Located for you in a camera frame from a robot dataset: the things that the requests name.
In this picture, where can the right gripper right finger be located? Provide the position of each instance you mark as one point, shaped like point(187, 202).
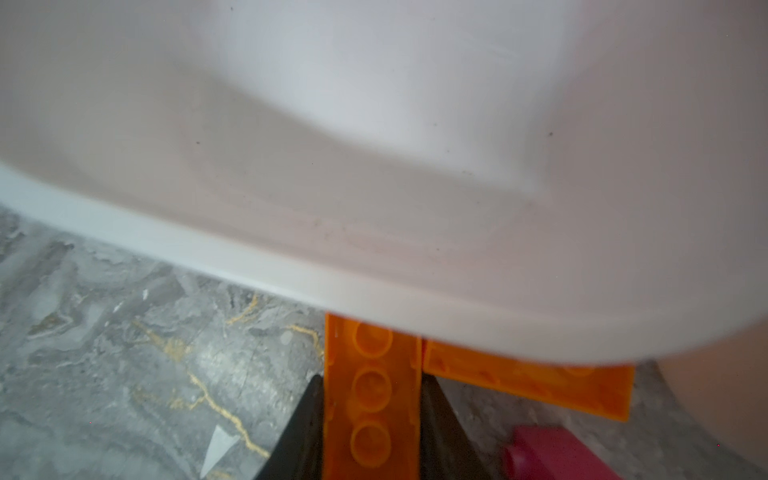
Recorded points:
point(445, 449)

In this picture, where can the orange lego top plate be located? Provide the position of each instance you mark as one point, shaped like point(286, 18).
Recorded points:
point(601, 391)

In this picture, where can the white plastic bin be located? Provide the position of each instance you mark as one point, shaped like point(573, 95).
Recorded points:
point(723, 386)
point(569, 181)

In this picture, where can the pink lego brick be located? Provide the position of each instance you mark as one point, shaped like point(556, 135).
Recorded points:
point(545, 452)

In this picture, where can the middle white plastic bin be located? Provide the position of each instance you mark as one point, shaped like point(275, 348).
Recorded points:
point(569, 181)

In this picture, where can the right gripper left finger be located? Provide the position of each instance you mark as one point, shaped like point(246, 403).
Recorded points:
point(298, 454)

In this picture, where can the long orange lego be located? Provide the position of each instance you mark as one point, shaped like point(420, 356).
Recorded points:
point(372, 397)

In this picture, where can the right white plastic bin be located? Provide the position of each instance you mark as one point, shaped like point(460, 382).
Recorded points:
point(723, 386)

